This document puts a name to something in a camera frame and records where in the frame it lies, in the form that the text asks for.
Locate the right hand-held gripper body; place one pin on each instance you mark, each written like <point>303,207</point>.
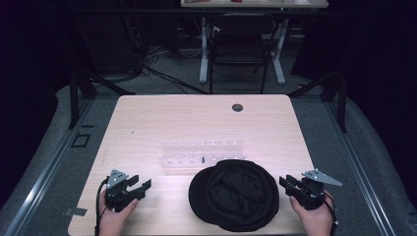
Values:
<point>311,191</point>

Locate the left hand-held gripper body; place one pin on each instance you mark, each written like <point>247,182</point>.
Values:
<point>118,193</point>

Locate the person's left hand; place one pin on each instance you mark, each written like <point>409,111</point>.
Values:
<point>114,219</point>

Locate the person's right hand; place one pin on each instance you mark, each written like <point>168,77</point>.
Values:
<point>313,221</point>

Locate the grey tape strip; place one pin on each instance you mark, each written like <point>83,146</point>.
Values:
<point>76,211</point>

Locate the black cloth hat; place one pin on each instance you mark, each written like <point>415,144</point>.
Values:
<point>233,196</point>

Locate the clear acrylic rack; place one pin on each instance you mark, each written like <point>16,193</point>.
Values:
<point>201,153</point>

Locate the short black tape strip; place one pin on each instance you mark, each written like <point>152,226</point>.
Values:
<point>87,126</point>

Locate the grey table grommet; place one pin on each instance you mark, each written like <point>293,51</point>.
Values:
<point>237,107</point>

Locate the black metal stand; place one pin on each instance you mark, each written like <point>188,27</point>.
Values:
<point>82,88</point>
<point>334,95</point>

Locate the white-legged desk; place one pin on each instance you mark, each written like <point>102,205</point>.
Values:
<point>278,39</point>

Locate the black chair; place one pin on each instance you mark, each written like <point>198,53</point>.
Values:
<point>239,46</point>

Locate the aluminium floor rail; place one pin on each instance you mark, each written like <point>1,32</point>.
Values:
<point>360,170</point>
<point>42,177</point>

